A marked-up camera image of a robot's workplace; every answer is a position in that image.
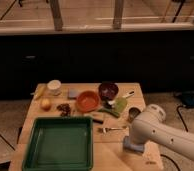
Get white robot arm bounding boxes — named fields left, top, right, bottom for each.
left=129, top=104, right=194, bottom=161

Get metal cup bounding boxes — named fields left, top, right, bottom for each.
left=128, top=107, right=141, bottom=122

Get dark maroon bowl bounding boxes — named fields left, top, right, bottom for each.
left=98, top=82, right=119, bottom=100

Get orange bowl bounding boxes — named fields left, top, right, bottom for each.
left=76, top=91, right=100, bottom=113

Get black floor cable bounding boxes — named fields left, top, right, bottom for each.
left=176, top=104, right=190, bottom=133

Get brown grapes bunch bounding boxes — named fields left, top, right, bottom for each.
left=57, top=103, right=71, bottom=116

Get white handled utensil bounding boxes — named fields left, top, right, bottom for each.
left=108, top=90, right=136, bottom=106

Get green plastic tray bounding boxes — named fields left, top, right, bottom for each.
left=22, top=117, right=93, bottom=171

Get white cup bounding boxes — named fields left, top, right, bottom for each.
left=47, top=80, right=61, bottom=96

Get green leafy vegetable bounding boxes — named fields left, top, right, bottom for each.
left=99, top=98, right=127, bottom=118

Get yellow banana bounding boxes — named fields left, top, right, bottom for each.
left=33, top=85, right=46, bottom=100

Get silver fork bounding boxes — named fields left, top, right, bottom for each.
left=98, top=127, right=126, bottom=133

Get blue sponge front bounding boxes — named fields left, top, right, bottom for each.
left=123, top=136, right=145, bottom=153

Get dark blue floor device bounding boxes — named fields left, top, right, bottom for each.
left=175, top=92, right=194, bottom=108

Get black handled brush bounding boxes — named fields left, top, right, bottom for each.
left=86, top=114, right=104, bottom=124

